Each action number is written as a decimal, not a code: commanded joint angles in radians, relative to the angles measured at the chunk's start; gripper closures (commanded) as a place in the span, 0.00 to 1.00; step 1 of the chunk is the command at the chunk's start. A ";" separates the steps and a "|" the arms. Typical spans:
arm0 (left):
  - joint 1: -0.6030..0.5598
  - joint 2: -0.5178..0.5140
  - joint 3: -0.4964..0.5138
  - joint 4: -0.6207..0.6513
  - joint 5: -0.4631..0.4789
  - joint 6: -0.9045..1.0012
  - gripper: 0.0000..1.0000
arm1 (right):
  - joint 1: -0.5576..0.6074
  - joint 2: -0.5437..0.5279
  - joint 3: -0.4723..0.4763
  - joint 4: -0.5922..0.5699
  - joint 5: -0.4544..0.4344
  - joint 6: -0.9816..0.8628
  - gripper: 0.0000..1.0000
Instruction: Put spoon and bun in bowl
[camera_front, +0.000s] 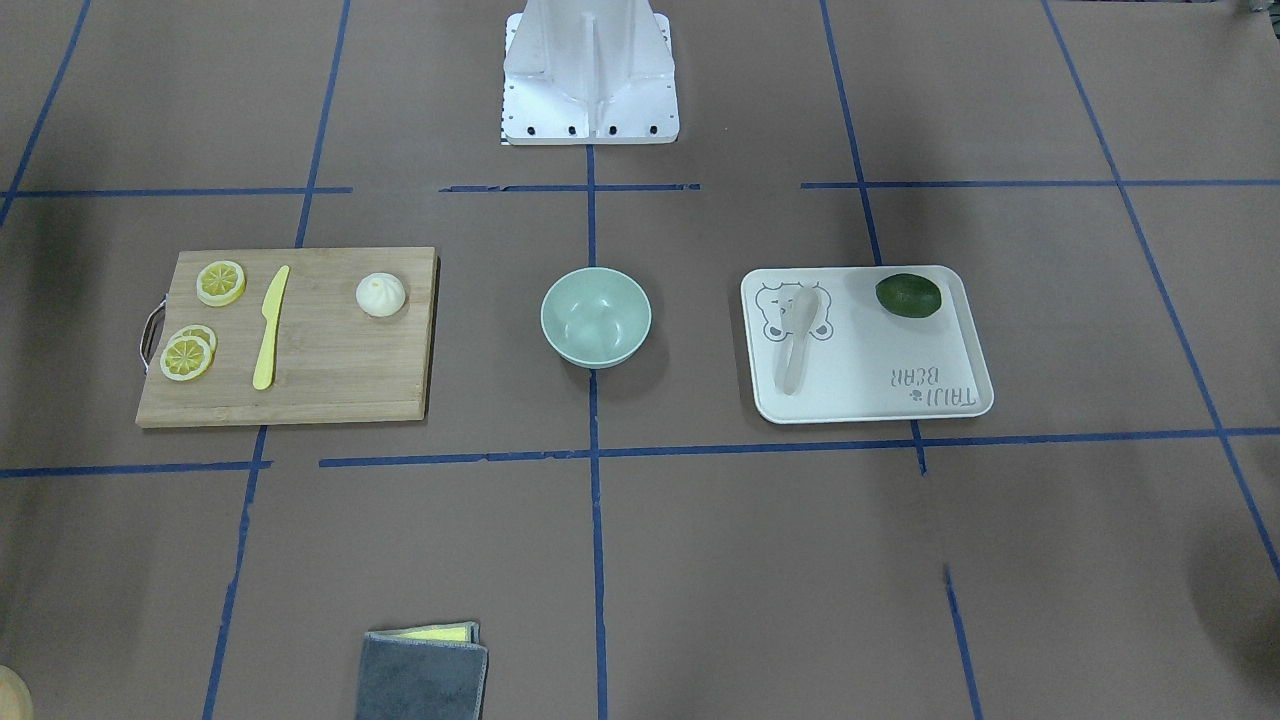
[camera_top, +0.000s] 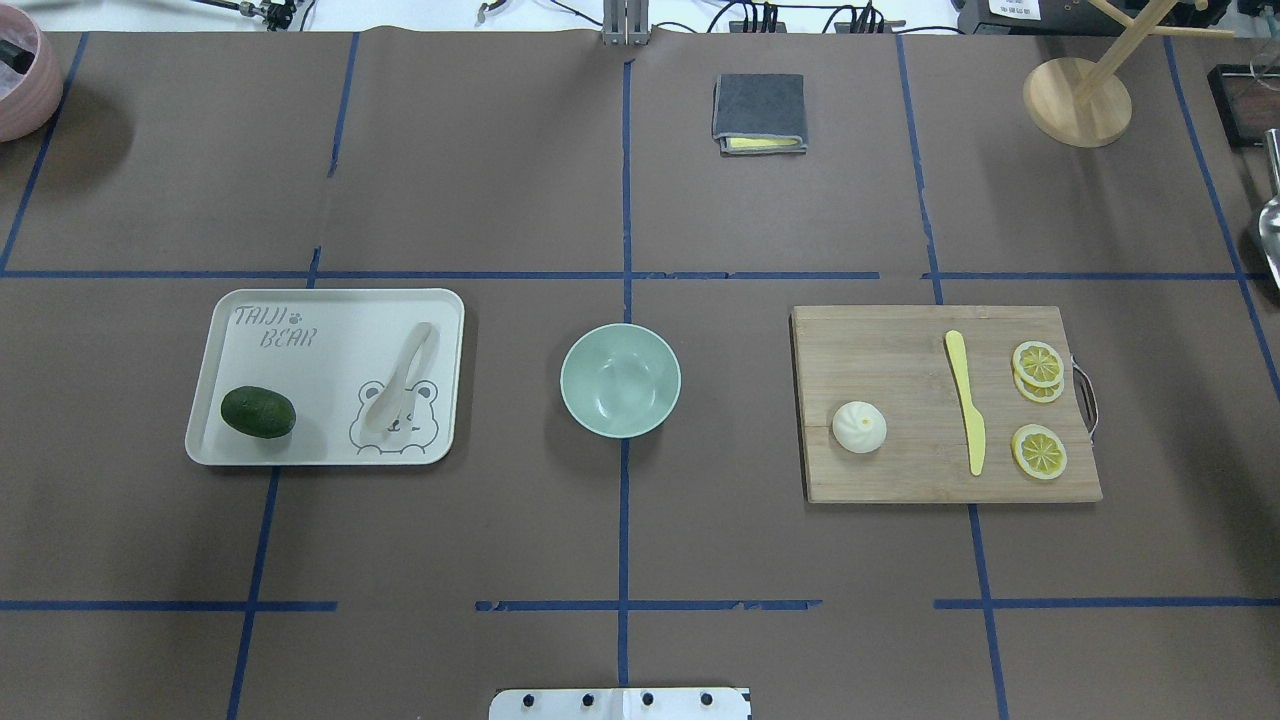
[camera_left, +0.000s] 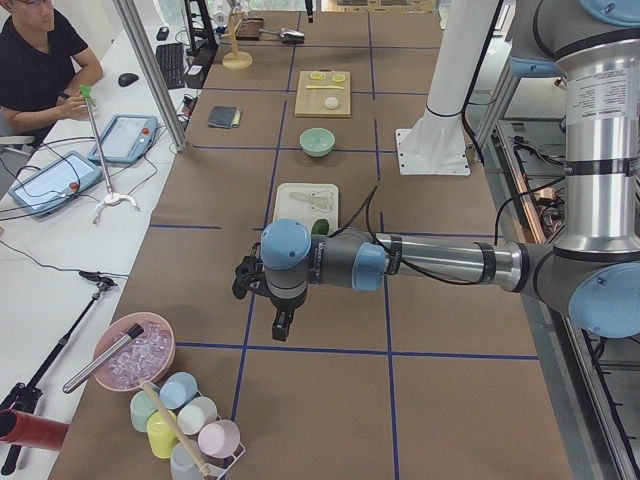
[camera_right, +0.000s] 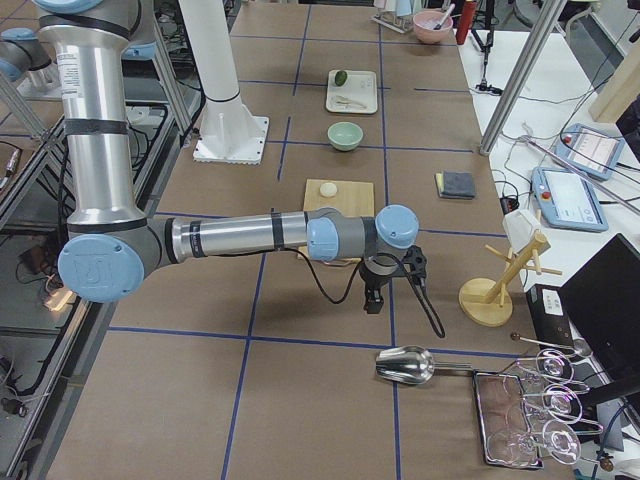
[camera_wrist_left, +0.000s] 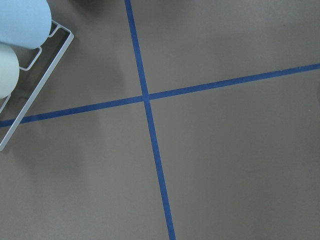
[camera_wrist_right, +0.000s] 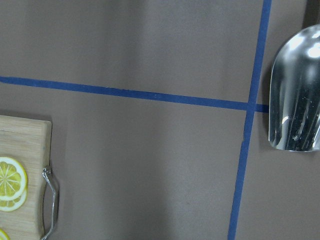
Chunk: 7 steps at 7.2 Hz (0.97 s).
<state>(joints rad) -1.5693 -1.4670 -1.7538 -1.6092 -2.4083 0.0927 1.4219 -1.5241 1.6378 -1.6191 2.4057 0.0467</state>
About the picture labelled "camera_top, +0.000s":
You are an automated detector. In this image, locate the upper top lemon slice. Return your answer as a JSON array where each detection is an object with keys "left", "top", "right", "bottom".
[{"left": 1011, "top": 340, "right": 1066, "bottom": 389}]

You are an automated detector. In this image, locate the wooden mug tree stand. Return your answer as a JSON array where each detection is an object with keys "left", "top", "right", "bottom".
[{"left": 1021, "top": 1, "right": 1235, "bottom": 149}]

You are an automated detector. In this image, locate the yellow plastic knife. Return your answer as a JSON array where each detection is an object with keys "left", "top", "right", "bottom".
[{"left": 943, "top": 329, "right": 987, "bottom": 477}]

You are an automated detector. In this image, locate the black rectangular tray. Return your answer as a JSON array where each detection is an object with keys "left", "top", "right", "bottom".
[{"left": 1207, "top": 64, "right": 1279, "bottom": 149}]

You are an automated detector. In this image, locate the light green bowl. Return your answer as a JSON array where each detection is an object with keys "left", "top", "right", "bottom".
[{"left": 559, "top": 323, "right": 684, "bottom": 439}]

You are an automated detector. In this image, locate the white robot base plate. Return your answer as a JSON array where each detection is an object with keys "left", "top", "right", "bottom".
[{"left": 488, "top": 685, "right": 753, "bottom": 719}]

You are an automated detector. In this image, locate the silver metal scoop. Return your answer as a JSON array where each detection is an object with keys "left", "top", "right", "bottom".
[{"left": 1257, "top": 128, "right": 1280, "bottom": 287}]

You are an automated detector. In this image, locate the lower lemon slice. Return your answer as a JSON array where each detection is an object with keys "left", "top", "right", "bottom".
[{"left": 1010, "top": 424, "right": 1068, "bottom": 482}]

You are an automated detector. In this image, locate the white steamed bun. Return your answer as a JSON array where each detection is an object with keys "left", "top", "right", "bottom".
[{"left": 831, "top": 401, "right": 888, "bottom": 454}]

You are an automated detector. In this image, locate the cream ceramic spoon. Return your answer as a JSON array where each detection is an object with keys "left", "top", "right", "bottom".
[{"left": 364, "top": 322, "right": 435, "bottom": 433}]

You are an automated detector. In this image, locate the cream bear serving tray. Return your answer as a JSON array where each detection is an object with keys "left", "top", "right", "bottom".
[{"left": 186, "top": 288, "right": 465, "bottom": 466}]

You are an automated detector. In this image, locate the upper bottom lemon slice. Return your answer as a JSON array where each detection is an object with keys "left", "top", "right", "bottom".
[{"left": 1014, "top": 375, "right": 1065, "bottom": 404}]

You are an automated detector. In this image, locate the pink mixing bowl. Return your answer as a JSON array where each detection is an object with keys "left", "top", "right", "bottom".
[{"left": 1, "top": 3, "right": 64, "bottom": 143}]

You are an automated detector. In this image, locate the bamboo cutting board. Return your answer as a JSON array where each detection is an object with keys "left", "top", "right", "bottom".
[{"left": 791, "top": 305, "right": 1103, "bottom": 503}]

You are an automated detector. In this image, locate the green avocado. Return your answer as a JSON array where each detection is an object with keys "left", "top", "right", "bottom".
[{"left": 220, "top": 386, "right": 297, "bottom": 439}]

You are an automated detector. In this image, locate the lemon slice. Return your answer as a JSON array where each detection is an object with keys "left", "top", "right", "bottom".
[
  {"left": 1010, "top": 424, "right": 1068, "bottom": 482},
  {"left": 1014, "top": 375, "right": 1065, "bottom": 404},
  {"left": 1011, "top": 340, "right": 1066, "bottom": 389}
]

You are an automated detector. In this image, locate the folded grey cloth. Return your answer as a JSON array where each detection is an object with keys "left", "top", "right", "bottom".
[{"left": 710, "top": 73, "right": 809, "bottom": 156}]

